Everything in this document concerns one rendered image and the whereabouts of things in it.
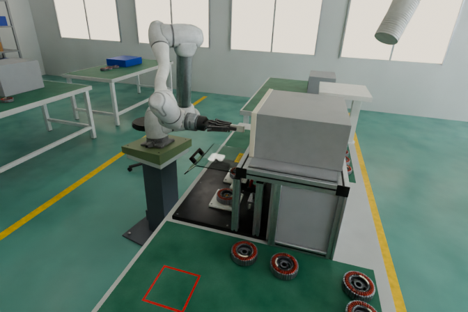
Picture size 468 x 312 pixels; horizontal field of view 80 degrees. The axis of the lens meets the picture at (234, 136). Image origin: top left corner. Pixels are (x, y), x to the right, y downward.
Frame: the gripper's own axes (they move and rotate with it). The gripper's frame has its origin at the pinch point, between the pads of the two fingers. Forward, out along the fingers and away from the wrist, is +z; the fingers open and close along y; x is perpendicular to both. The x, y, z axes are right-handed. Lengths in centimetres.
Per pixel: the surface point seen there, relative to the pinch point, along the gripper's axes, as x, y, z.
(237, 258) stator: -40, 40, 13
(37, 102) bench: -43, -98, -249
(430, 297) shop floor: -119, -40, 127
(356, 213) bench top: -44, -12, 64
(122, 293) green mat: -43, 65, -23
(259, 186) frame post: -15.1, 22.9, 16.7
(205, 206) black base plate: -41.2, 11.4, -12.2
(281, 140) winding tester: 3.3, 13.9, 23.0
